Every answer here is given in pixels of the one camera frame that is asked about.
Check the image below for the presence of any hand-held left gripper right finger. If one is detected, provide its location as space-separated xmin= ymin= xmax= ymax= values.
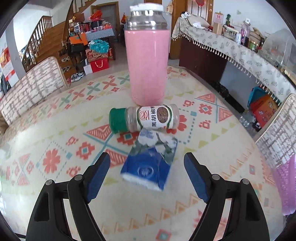
xmin=183 ymin=152 xmax=270 ymax=241

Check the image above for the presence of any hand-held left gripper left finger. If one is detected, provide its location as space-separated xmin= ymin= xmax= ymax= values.
xmin=26 ymin=152 xmax=111 ymax=241

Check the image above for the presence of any blue white tissue pack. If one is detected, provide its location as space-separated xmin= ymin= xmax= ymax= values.
xmin=120 ymin=129 xmax=178 ymax=191

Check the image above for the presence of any patterned tablecloth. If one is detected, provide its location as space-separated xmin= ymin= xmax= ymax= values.
xmin=0 ymin=66 xmax=285 ymax=241

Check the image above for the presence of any green cap pepper bottle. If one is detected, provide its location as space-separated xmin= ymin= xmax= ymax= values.
xmin=109 ymin=104 xmax=180 ymax=134

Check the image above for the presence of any clear plastic bottle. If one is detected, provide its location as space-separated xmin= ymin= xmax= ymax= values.
xmin=239 ymin=111 xmax=256 ymax=128

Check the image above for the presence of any patterned fabric chair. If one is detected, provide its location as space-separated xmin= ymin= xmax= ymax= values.
xmin=0 ymin=56 xmax=67 ymax=127
xmin=254 ymin=94 xmax=296 ymax=168

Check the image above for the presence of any orange cardboard box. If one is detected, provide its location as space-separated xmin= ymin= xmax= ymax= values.
xmin=250 ymin=95 xmax=281 ymax=127

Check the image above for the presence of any red gift bag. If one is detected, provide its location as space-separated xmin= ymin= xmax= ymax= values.
xmin=90 ymin=58 xmax=110 ymax=73

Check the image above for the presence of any dark wooden sideboard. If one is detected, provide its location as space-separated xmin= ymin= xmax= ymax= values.
xmin=179 ymin=37 xmax=228 ymax=82

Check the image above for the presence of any pink thermos flask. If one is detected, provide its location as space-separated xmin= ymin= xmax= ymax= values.
xmin=124 ymin=3 xmax=169 ymax=106

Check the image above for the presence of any cloth covered sideboard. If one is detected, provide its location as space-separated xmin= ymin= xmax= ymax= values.
xmin=171 ymin=17 xmax=296 ymax=102

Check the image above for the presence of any teal bag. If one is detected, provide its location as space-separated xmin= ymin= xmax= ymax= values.
xmin=89 ymin=39 xmax=109 ymax=53

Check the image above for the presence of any orange bag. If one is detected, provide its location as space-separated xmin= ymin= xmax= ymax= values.
xmin=69 ymin=34 xmax=88 ymax=45

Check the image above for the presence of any checkered cloth table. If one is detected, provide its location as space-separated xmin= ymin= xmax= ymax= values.
xmin=85 ymin=28 xmax=115 ymax=39

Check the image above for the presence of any wooden staircase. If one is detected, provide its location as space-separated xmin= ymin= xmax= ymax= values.
xmin=21 ymin=0 xmax=97 ymax=72

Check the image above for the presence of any purple plastic jar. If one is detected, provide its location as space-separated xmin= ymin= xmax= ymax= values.
xmin=240 ymin=20 xmax=251 ymax=45

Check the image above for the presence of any clear dome cover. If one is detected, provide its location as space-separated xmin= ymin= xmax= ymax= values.
xmin=261 ymin=29 xmax=296 ymax=70

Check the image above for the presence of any plush toy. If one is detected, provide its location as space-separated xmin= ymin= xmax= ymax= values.
xmin=180 ymin=11 xmax=210 ymax=29

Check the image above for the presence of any red wall calendar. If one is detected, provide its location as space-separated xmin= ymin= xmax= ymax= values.
xmin=0 ymin=47 xmax=15 ymax=81

